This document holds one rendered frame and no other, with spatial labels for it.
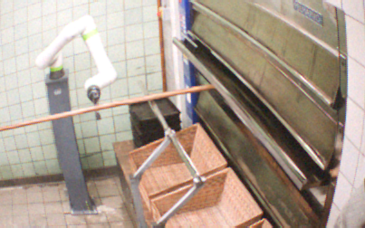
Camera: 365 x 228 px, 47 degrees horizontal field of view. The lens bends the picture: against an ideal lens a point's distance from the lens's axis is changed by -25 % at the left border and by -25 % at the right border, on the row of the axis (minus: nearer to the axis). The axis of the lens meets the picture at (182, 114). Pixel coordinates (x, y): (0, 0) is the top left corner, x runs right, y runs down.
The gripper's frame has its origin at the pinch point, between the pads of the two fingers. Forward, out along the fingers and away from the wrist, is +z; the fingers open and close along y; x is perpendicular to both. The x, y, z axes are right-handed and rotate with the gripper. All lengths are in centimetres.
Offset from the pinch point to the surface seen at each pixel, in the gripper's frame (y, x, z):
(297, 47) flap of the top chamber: -63, -70, 113
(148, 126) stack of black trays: 34, -35, -33
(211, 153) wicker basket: 39, -63, 6
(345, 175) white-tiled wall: -30, -70, 163
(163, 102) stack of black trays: 29, -50, -54
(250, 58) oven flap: -38, -70, 57
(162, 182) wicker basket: 60, -35, -5
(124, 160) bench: 61, -17, -42
